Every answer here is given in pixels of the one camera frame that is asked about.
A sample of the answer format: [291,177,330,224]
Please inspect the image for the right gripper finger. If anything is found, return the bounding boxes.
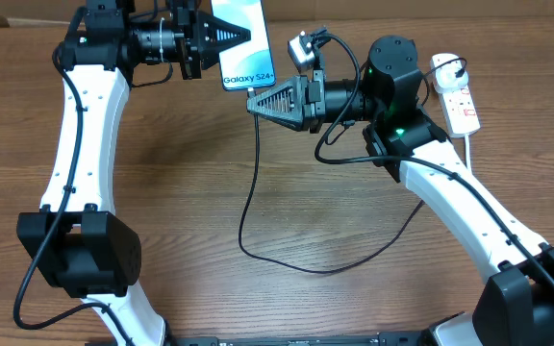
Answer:
[246,75,308,115]
[260,111,310,132]

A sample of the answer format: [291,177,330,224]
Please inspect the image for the Samsung Galaxy smartphone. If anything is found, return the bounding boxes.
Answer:
[211,0,276,91]

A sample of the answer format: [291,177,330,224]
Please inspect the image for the black USB charging cable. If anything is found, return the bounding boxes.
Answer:
[238,55,468,276]

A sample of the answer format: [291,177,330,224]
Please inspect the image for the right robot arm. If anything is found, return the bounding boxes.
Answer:
[246,31,554,345]

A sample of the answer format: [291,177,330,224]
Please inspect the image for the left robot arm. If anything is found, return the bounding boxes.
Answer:
[16,0,251,345]

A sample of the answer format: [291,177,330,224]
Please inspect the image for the white charger plug adapter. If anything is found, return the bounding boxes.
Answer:
[430,53,469,94]

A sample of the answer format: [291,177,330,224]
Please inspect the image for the brown cardboard backdrop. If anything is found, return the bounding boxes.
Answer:
[0,0,554,27]

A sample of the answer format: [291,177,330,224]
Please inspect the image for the white power strip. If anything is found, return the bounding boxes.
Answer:
[430,53,482,140]

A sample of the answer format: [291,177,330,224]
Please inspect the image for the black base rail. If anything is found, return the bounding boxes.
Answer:
[164,332,438,346]

